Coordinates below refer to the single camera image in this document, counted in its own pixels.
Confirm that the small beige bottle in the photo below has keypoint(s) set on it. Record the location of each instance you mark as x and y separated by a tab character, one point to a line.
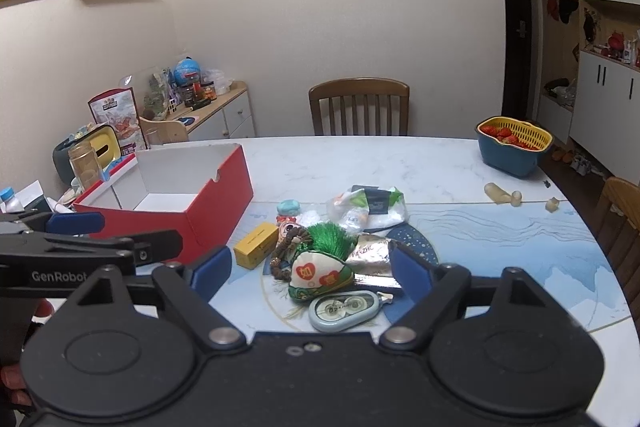
499	196

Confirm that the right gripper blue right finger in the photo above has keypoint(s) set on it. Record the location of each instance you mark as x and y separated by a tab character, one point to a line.
410	270

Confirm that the blue globe toy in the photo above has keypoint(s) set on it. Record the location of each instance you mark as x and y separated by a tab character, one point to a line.
187	71

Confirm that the glass jar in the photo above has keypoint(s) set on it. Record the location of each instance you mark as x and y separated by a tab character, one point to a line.
85	164

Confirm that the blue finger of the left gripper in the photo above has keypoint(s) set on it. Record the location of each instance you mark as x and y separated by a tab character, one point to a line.
75	223
153	247

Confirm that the teal oval soap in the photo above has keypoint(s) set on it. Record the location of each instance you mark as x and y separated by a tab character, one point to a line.
288	208

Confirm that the red cardboard box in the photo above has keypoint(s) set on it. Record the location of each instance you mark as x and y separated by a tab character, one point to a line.
200	189

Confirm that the blue basket with yellow strainer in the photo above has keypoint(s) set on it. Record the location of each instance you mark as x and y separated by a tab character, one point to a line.
511	145

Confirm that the left human hand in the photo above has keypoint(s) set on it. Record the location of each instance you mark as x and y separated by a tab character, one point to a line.
12	379

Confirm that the silver foil bag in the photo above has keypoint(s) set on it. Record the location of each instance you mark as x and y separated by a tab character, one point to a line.
370	262

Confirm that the green embroidered sachet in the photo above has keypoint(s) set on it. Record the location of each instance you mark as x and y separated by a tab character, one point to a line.
319	264

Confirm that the cartoon face doll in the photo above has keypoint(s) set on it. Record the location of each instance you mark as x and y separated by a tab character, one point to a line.
286	224

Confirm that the clear plastic snack bag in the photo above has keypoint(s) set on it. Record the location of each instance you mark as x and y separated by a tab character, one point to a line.
368	208

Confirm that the wooden chair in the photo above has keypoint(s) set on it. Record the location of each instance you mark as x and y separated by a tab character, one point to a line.
616	228
360	106

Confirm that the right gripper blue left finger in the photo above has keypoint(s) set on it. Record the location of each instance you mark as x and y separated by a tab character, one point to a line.
210	272

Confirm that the correction tape dispenser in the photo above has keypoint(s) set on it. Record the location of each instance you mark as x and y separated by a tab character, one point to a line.
338	312

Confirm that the yellow small box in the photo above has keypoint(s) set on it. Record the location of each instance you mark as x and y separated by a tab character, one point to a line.
256	245

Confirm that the white wall cabinet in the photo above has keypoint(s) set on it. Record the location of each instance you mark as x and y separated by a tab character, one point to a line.
589	93

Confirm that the white sideboard cabinet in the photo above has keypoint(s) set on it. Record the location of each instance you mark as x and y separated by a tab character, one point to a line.
229	116

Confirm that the wooden chair at right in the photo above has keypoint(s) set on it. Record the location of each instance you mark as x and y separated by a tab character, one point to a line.
616	228

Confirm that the red snack bag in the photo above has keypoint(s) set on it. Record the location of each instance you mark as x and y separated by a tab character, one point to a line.
118	109

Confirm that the small beige cap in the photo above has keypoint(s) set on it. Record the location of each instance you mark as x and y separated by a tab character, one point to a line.
552	204

